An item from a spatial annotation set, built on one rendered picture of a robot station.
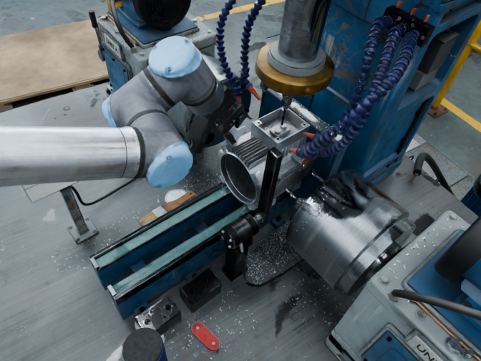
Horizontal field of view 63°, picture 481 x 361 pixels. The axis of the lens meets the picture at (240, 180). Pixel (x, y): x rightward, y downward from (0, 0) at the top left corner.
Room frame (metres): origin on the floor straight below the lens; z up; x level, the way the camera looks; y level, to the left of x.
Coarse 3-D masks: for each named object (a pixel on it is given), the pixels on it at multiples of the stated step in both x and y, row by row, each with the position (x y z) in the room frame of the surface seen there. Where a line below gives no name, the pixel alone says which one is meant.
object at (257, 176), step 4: (228, 144) 0.74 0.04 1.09; (304, 144) 0.78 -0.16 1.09; (308, 144) 0.78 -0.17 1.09; (224, 148) 0.73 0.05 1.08; (228, 148) 0.73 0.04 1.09; (224, 152) 0.73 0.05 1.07; (256, 172) 0.66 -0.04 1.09; (260, 172) 0.66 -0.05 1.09; (220, 176) 0.74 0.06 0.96; (252, 176) 0.65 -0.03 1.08; (256, 176) 0.64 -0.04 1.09; (260, 176) 0.65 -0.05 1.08; (224, 180) 0.73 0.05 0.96; (256, 180) 0.64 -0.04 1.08; (260, 180) 0.64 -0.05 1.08; (248, 204) 0.65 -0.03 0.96; (252, 204) 0.65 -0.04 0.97; (248, 208) 0.65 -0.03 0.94; (252, 208) 0.64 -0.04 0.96
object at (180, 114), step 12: (216, 60) 1.04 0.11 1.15; (216, 72) 0.95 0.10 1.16; (228, 84) 0.93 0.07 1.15; (240, 84) 0.96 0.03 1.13; (180, 108) 0.87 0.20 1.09; (180, 120) 0.85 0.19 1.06; (192, 120) 0.84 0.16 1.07; (180, 132) 0.87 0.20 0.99; (216, 132) 0.90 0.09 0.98; (216, 144) 0.91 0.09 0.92
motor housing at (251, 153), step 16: (240, 144) 0.74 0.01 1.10; (256, 144) 0.74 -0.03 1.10; (224, 160) 0.75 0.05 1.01; (240, 160) 0.69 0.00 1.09; (256, 160) 0.68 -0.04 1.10; (288, 160) 0.73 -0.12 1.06; (224, 176) 0.73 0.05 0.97; (240, 176) 0.75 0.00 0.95; (288, 176) 0.70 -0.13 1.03; (304, 176) 0.75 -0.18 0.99; (240, 192) 0.70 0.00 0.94; (256, 192) 0.64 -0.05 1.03
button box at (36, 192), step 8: (40, 184) 0.55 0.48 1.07; (48, 184) 0.56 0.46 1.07; (56, 184) 0.57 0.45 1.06; (64, 184) 0.58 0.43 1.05; (72, 184) 0.58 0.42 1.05; (32, 192) 0.53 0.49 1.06; (40, 192) 0.54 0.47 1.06; (48, 192) 0.55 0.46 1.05; (56, 192) 0.56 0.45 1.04; (32, 200) 0.52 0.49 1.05
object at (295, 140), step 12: (264, 120) 0.81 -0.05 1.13; (276, 120) 0.83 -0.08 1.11; (288, 120) 0.84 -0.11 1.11; (300, 120) 0.82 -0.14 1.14; (252, 132) 0.78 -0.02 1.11; (264, 132) 0.75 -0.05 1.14; (276, 132) 0.76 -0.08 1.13; (288, 132) 0.79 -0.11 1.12; (300, 132) 0.77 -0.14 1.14; (264, 144) 0.74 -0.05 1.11; (276, 144) 0.71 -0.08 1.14; (288, 144) 0.74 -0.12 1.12; (300, 144) 0.78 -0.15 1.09
